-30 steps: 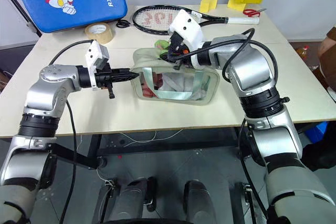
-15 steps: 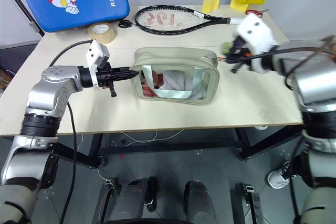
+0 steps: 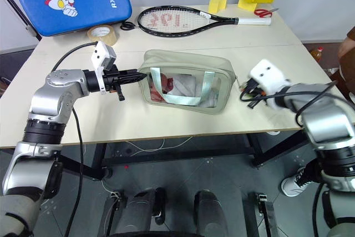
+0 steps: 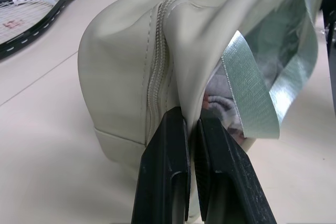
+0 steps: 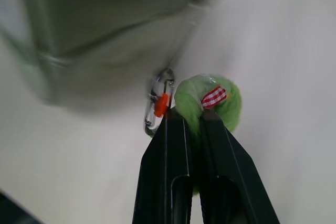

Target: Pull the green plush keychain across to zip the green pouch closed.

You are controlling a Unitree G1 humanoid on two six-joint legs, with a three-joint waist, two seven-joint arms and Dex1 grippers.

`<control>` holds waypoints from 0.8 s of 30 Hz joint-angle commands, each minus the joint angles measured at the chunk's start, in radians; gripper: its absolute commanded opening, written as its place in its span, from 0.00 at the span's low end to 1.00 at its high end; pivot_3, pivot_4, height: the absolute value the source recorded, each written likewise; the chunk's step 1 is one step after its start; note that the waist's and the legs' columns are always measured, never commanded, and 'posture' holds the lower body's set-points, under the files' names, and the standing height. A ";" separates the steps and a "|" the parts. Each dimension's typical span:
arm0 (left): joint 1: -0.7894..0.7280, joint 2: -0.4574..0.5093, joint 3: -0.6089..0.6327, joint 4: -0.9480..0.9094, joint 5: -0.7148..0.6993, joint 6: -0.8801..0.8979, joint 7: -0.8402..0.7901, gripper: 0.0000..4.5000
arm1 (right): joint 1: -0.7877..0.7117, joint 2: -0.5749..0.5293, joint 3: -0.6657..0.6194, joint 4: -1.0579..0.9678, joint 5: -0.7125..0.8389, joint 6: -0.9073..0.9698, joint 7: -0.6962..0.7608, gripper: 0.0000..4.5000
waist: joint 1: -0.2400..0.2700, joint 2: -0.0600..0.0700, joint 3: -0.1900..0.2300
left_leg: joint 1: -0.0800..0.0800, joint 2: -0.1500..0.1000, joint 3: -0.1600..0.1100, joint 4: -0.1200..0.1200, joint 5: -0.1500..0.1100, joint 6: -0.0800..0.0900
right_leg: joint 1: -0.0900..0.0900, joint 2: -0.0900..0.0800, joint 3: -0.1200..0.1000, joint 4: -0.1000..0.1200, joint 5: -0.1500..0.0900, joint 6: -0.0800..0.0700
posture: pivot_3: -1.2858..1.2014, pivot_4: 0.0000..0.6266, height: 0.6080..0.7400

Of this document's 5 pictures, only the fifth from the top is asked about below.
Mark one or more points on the green zip pouch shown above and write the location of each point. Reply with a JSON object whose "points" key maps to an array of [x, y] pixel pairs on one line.
{"points": [[92, 24]]}

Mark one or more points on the silver carabiner with orange tab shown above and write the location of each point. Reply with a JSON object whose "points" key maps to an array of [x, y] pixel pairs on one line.
{"points": [[157, 98]]}

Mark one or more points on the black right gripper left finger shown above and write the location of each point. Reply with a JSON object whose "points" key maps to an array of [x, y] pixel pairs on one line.
{"points": [[165, 171]]}

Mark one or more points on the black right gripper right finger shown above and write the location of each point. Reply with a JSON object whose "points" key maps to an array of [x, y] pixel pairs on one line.
{"points": [[231, 171]]}

